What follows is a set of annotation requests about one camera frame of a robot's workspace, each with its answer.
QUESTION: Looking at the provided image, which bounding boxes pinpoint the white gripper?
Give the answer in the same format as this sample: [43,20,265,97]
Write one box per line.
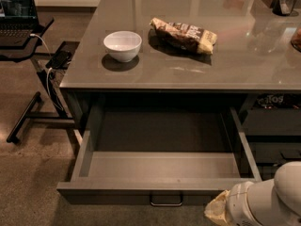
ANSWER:
[204,182,254,226]

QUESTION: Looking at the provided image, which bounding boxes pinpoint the grey top drawer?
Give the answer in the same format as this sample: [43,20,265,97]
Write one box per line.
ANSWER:
[57,106,261,204]

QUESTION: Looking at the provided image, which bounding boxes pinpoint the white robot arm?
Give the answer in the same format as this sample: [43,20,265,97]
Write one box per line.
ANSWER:
[204,161,301,226]

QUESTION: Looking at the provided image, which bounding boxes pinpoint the dark lower right drawers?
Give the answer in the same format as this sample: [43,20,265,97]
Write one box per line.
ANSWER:
[243,109,301,180]

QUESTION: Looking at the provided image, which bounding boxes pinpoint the snack bag in shelf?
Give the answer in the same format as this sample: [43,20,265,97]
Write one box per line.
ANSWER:
[254,93,301,109]

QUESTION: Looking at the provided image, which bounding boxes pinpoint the grey counter cabinet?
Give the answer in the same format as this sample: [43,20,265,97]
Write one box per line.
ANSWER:
[60,0,301,135]

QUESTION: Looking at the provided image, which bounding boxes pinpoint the brown chip bag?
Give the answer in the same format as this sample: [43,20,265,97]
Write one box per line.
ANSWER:
[150,18,217,55]

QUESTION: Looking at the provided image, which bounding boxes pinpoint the dark round object right edge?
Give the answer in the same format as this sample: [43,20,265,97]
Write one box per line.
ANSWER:
[291,28,301,52]

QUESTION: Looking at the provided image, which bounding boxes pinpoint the white ceramic bowl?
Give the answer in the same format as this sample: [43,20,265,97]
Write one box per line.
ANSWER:
[103,31,142,62]

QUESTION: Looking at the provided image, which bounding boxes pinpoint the black smartphone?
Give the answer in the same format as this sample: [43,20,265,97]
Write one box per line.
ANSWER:
[46,51,71,69]

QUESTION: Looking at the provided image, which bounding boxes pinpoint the black laptop stand table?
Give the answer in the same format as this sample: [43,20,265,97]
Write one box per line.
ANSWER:
[0,15,80,144]

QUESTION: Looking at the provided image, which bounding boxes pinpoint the dark glass jar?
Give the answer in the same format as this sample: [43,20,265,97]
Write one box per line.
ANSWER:
[272,0,301,17]

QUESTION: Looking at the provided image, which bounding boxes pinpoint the black laptop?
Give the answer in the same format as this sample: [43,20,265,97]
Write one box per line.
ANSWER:
[0,0,39,49]

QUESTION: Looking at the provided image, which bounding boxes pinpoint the metal drawer handle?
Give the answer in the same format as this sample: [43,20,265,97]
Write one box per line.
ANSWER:
[150,195,183,207]

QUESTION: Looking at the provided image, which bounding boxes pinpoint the white charging cable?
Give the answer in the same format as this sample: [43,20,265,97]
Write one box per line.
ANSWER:
[29,32,65,111]

